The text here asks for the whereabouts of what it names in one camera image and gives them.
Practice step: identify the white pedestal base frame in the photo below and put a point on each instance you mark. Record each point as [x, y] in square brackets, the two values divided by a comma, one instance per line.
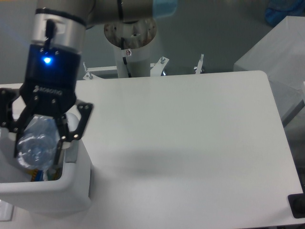
[156, 69]

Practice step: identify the clear plastic water bottle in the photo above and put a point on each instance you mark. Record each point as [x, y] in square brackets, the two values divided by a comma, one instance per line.
[37, 147]

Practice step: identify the clear plastic bag trash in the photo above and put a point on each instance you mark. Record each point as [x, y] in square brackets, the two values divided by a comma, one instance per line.
[54, 174]

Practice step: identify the white covered side table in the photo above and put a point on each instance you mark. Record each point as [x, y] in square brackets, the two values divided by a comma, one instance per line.
[281, 55]

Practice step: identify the blue yellow trash package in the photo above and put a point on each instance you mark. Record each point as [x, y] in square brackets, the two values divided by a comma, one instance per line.
[37, 175]

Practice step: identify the black device at edge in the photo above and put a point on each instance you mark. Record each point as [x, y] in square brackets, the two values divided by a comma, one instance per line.
[297, 205]

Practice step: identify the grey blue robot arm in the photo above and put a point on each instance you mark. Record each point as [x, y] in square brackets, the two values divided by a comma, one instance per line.
[62, 24]

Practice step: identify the white plastic trash can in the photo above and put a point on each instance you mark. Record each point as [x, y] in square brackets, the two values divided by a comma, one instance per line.
[70, 193]

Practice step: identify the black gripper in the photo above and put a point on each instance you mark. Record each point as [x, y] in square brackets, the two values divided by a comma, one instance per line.
[50, 75]

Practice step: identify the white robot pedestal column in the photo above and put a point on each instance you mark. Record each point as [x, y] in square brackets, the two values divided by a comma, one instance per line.
[131, 44]

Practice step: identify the blue plastic bag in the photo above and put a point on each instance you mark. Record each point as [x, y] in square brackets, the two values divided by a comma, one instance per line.
[277, 10]

